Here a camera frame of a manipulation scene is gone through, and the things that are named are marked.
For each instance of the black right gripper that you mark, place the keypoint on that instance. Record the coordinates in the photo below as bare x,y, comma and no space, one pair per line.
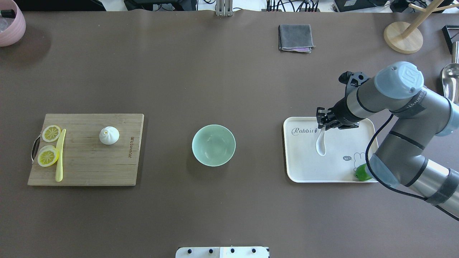
340,111

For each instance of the white ceramic spoon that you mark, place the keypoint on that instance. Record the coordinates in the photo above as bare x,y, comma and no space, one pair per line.
320,145

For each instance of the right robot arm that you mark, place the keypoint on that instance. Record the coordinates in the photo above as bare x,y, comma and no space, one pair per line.
398,163

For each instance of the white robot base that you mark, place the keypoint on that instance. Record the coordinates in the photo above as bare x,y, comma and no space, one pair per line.
223,252

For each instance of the light green bowl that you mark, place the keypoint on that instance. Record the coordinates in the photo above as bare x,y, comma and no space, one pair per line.
213,145

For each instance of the pink bowl with ice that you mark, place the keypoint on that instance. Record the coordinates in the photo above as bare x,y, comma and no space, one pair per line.
12,29

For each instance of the white rabbit tray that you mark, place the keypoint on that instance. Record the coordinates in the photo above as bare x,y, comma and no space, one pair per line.
345,151

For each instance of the green lime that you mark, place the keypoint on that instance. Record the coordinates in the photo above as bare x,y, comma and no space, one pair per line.
362,174

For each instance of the grey folded cloth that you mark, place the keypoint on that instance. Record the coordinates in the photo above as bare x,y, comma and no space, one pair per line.
295,38

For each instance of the wooden mug tree stand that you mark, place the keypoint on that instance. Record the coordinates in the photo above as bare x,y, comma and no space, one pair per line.
405,37

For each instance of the steel scoop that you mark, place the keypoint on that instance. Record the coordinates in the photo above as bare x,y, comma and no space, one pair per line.
450,76

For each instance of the wooden cutting board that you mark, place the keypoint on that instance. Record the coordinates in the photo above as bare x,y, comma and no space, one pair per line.
86,160

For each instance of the yellow plastic knife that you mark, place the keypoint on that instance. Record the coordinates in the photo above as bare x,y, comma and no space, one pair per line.
59,162

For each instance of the lemon slice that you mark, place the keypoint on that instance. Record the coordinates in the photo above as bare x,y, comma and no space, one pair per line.
47,156
51,133

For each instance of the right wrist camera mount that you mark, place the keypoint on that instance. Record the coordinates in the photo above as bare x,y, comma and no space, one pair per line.
352,80

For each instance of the aluminium frame post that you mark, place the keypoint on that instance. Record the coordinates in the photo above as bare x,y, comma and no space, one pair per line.
224,7

